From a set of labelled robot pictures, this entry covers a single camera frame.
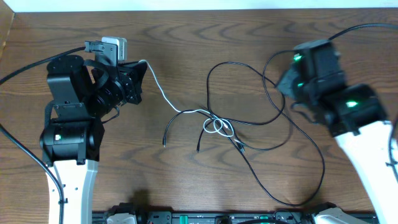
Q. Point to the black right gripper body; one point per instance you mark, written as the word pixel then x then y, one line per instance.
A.
pixel 291 86

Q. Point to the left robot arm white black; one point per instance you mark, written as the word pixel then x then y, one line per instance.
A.
pixel 83 92

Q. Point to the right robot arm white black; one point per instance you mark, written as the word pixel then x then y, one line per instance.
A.
pixel 354 117

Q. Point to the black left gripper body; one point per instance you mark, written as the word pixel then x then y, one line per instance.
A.
pixel 129 87

